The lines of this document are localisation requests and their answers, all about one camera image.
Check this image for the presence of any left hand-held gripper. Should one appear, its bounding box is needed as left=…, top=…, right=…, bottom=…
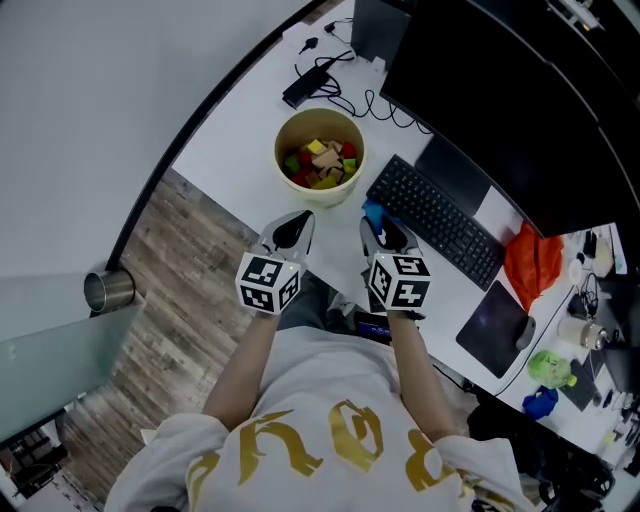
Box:
left=235, top=209, right=317, bottom=316

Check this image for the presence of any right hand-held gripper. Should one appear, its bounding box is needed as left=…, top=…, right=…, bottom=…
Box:
left=359, top=215, right=432, bottom=314

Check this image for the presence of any cream patterned bucket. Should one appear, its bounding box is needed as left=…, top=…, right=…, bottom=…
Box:
left=273, top=107, right=366, bottom=210

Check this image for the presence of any person's right forearm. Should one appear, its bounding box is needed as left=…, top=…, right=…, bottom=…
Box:
left=387, top=312, right=456, bottom=444

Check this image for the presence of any person's left forearm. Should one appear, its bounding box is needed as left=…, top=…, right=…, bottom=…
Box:
left=202, top=312, right=279, bottom=432

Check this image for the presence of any person's leg in jeans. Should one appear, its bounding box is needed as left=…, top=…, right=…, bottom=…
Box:
left=277, top=272, right=351, bottom=335

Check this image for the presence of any black device with blue screen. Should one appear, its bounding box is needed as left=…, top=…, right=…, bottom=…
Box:
left=353, top=309, right=394, bottom=346

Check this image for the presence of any dark mouse pad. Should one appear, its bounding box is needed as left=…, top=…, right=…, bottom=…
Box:
left=455, top=279, right=531, bottom=380

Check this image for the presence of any orange plastic bag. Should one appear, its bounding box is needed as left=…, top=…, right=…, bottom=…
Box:
left=503, top=222, right=565, bottom=314

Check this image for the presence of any black power adapter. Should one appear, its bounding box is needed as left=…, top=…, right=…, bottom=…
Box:
left=282, top=64, right=331, bottom=109

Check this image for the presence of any person's white printed shirt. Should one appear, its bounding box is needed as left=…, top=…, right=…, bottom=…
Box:
left=104, top=324, right=536, bottom=512

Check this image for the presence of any large curved black monitor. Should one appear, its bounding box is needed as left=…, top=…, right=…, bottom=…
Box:
left=378, top=0, right=640, bottom=240

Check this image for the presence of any grey computer mouse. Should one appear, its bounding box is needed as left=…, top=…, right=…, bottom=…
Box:
left=514, top=315, right=537, bottom=351

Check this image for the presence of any metal trash can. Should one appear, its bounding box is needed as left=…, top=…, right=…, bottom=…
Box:
left=83, top=269, right=136, bottom=314

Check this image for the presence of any green drink bottle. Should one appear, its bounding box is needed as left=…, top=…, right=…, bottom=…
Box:
left=527, top=349, right=579, bottom=390

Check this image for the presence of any white flask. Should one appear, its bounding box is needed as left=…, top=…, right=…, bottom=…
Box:
left=557, top=314, right=609, bottom=351

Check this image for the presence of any black desktop computer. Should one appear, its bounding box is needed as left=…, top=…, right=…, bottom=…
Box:
left=349, top=0, right=414, bottom=64

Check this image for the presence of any blue cloth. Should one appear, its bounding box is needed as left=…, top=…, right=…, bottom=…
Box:
left=522, top=385, right=560, bottom=420

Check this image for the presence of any small black keyboard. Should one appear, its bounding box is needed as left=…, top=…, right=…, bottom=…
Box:
left=567, top=358, right=601, bottom=412

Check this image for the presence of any black office chair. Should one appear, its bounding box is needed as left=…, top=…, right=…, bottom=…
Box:
left=467, top=389, right=616, bottom=512

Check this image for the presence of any frosted glass panel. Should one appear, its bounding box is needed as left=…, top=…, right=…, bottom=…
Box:
left=0, top=272, right=146, bottom=444

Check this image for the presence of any black power cable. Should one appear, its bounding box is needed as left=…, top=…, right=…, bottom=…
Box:
left=294, top=49, right=431, bottom=135

